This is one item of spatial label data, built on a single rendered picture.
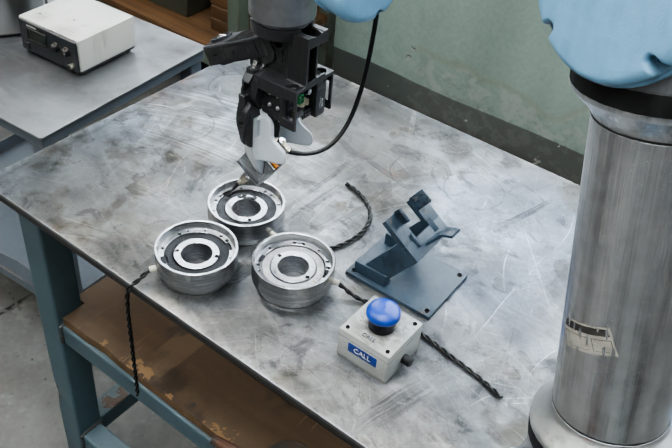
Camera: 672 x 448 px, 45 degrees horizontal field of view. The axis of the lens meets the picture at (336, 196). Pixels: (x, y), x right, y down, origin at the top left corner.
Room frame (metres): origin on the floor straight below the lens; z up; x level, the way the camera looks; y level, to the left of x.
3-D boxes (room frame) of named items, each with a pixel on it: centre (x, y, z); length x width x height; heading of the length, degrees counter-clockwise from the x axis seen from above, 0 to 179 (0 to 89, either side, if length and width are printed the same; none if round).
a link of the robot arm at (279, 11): (0.83, 0.08, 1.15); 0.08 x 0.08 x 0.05
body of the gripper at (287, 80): (0.83, 0.07, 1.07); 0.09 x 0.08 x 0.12; 57
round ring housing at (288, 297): (0.75, 0.05, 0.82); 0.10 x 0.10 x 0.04
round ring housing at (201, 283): (0.76, 0.17, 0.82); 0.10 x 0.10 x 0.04
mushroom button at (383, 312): (0.65, -0.07, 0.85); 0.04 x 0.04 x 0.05
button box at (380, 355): (0.65, -0.07, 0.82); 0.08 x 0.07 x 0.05; 56
